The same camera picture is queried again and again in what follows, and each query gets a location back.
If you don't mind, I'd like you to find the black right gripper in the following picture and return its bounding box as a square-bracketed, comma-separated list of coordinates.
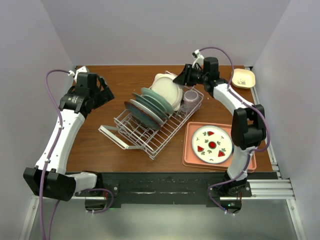
[172, 64, 208, 87]

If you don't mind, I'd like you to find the cream plate with blue swirl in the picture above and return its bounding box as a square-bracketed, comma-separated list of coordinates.
[151, 73, 183, 111]

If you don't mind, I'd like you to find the purple translucent measuring cup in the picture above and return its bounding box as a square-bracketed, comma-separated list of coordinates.
[183, 90, 201, 112]

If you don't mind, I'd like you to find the small clear glass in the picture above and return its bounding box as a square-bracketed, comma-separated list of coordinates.
[175, 104, 189, 121]

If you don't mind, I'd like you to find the floral plate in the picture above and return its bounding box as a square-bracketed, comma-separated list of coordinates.
[140, 87, 174, 114]

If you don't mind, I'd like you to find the white wire dish rack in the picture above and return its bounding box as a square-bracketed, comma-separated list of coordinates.
[98, 86, 204, 160]

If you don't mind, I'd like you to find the white plate with red lettering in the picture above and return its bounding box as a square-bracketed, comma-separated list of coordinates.
[124, 99, 165, 130]

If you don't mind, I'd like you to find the plain teal green plate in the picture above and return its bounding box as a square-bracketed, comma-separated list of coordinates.
[130, 92, 169, 121]

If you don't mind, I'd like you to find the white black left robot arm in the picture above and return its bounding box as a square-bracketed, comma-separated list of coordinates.
[23, 72, 114, 202]

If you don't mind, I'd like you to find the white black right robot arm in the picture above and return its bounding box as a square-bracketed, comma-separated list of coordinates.
[173, 57, 267, 197]

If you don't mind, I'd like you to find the cream square panda bowl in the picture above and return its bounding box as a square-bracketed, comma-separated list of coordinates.
[231, 68, 256, 89]

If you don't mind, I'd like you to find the white watermelon pattern plate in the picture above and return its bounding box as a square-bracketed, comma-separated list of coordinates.
[191, 125, 234, 164]

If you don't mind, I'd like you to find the pink plastic tray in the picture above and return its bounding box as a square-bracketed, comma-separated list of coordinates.
[182, 121, 258, 174]

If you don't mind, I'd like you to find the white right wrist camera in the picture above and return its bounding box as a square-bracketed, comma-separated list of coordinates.
[192, 49, 204, 68]

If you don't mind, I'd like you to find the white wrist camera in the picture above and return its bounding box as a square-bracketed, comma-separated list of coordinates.
[67, 66, 89, 83]
[192, 49, 204, 68]

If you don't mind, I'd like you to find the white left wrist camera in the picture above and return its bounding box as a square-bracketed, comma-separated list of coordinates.
[67, 66, 89, 83]

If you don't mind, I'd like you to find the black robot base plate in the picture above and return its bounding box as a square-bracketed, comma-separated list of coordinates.
[76, 172, 252, 210]

